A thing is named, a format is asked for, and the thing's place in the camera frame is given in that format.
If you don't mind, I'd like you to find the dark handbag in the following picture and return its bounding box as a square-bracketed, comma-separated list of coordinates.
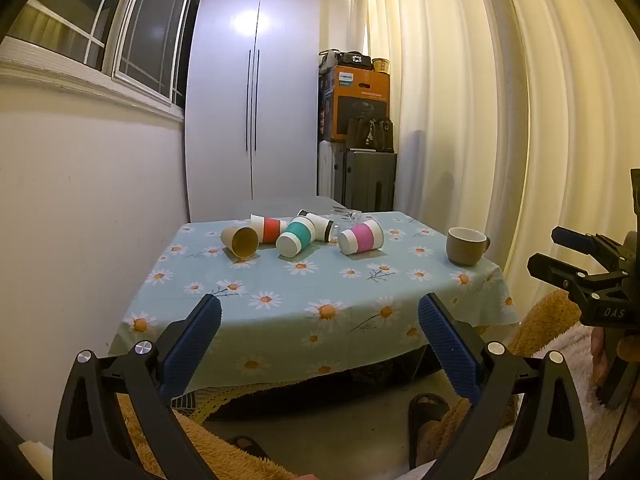
[346, 116, 395, 154]

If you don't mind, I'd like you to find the orange cardboard box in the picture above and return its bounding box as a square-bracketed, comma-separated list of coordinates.
[318, 64, 392, 144]

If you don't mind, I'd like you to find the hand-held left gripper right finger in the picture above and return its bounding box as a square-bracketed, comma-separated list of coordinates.
[417, 292, 590, 480]

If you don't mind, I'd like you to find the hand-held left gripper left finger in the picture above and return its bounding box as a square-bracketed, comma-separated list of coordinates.
[52, 294, 223, 480]

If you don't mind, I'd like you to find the black camera bag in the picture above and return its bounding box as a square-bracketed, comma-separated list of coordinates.
[319, 49, 374, 72]

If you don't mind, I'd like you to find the white wardrobe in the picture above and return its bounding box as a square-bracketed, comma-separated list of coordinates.
[184, 0, 321, 224]

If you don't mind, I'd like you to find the patterned floor rug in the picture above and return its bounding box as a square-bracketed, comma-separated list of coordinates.
[169, 379, 306, 427]

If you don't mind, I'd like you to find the teal band white cup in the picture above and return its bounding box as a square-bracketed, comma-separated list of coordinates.
[275, 216, 321, 259]

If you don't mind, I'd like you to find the dark grey suitcase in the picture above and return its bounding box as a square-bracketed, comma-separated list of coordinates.
[333, 148, 399, 213]

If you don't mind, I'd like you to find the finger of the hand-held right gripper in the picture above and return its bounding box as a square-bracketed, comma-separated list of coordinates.
[551, 226, 622, 259]
[527, 252, 629, 306]

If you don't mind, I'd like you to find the black slipper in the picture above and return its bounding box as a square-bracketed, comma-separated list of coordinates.
[224, 435, 272, 462]
[408, 392, 451, 471]

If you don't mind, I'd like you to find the black band white cup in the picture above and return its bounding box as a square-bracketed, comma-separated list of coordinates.
[298, 209, 337, 242]

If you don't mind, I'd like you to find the red band white cup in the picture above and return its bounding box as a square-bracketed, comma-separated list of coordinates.
[250, 214, 289, 244]

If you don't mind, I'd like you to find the pale pink fuzzy sleeve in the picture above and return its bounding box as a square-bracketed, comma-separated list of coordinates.
[522, 324, 640, 480]

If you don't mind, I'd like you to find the daisy print blue tablecloth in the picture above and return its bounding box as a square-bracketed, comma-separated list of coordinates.
[107, 208, 521, 394]

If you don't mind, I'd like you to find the brown ceramic mug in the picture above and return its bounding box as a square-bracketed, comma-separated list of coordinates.
[446, 226, 491, 267]

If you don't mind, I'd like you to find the person's right hand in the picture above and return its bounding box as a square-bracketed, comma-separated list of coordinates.
[589, 329, 640, 388]

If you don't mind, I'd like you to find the window with white frame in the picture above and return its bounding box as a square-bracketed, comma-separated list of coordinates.
[0, 0, 207, 111]

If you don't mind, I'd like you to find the clear glass cup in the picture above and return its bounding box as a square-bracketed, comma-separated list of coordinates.
[331, 205, 367, 227]

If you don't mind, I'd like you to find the pink band white cup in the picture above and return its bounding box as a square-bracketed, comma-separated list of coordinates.
[337, 219, 385, 255]

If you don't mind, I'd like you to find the cream curtain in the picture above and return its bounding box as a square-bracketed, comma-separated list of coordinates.
[344, 0, 640, 311]

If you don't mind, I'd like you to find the brown paper cup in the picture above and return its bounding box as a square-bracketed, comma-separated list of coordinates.
[222, 226, 260, 260]

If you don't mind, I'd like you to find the brown fuzzy robe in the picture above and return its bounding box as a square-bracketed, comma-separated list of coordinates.
[114, 289, 596, 480]

